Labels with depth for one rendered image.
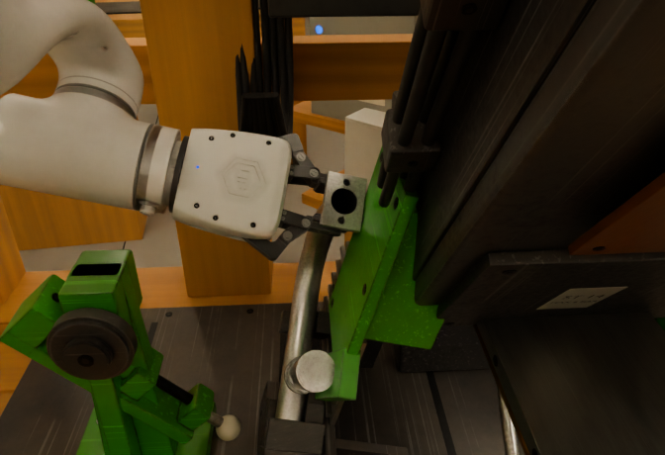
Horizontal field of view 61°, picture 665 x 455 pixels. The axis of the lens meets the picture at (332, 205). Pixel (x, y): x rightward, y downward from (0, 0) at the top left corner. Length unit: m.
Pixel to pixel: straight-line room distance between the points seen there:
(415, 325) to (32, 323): 0.35
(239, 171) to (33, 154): 0.18
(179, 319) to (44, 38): 0.55
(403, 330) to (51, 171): 0.34
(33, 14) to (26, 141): 0.13
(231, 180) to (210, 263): 0.41
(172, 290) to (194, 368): 0.21
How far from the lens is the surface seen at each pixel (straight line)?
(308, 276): 0.66
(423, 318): 0.53
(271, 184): 0.54
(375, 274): 0.48
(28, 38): 0.45
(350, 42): 0.87
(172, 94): 0.81
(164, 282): 1.03
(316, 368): 0.55
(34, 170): 0.55
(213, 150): 0.54
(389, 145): 0.38
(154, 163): 0.53
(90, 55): 0.57
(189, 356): 0.85
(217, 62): 0.79
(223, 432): 0.69
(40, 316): 0.59
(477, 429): 0.76
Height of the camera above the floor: 1.48
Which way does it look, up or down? 30 degrees down
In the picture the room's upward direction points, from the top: straight up
